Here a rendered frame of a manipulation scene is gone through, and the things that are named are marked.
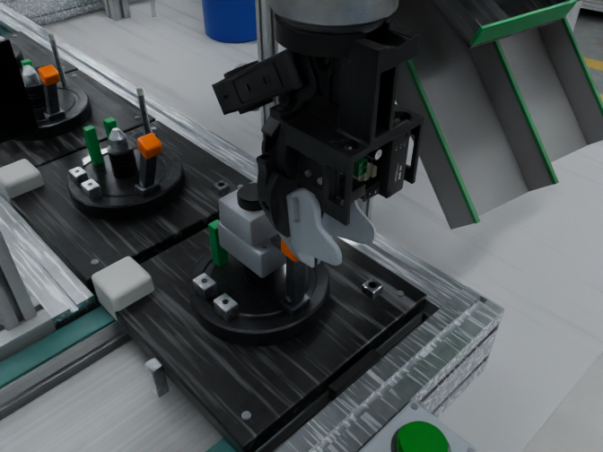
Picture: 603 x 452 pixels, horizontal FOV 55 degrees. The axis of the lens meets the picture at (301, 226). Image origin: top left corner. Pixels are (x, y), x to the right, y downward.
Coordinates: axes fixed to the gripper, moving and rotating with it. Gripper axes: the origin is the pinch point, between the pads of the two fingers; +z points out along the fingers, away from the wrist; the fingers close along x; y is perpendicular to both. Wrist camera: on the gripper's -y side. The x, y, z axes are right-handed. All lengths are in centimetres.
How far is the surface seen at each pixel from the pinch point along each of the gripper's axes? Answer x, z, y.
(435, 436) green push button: -0.3, 10.1, 15.1
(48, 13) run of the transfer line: 30, 19, -125
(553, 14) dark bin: 30.1, -12.6, 2.3
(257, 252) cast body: -2.1, 1.8, -4.1
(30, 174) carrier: -8.8, 8.2, -40.1
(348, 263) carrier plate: 9.6, 10.3, -3.5
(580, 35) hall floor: 351, 108, -113
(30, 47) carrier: 10, 10, -84
